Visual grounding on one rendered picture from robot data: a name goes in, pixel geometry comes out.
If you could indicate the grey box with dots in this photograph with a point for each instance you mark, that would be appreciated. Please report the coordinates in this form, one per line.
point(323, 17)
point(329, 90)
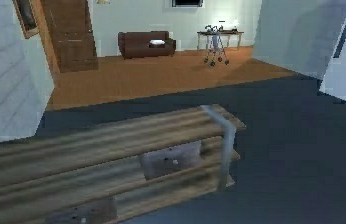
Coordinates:
point(84, 213)
point(171, 160)

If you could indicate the white cushion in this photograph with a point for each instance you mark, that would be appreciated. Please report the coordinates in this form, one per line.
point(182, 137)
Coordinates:
point(157, 42)

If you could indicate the brown sofa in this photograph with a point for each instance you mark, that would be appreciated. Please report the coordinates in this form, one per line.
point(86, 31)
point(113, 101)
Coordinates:
point(141, 45)

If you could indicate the grey wheeled walker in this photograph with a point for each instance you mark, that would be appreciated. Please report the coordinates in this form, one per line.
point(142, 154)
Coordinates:
point(216, 46)

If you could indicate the wooden side table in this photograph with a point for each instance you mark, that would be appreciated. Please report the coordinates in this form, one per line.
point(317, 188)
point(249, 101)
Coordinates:
point(229, 33)

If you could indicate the wooden slatted shelf unit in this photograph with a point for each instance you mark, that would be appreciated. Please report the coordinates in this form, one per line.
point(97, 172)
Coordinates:
point(81, 156)

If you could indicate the dark framed window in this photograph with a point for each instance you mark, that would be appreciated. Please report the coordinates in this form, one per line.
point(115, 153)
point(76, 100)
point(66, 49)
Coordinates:
point(187, 2)

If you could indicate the brown wooden door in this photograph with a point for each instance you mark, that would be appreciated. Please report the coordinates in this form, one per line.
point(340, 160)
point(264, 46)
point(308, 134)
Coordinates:
point(69, 33)

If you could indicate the wooden framed picture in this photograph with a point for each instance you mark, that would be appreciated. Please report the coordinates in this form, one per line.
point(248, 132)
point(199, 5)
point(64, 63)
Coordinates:
point(26, 16)

